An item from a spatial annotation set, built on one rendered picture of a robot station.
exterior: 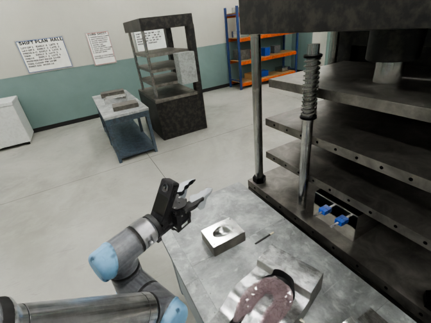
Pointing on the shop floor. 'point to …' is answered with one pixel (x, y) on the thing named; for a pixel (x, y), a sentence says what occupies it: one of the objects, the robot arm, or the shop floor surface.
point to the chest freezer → (13, 123)
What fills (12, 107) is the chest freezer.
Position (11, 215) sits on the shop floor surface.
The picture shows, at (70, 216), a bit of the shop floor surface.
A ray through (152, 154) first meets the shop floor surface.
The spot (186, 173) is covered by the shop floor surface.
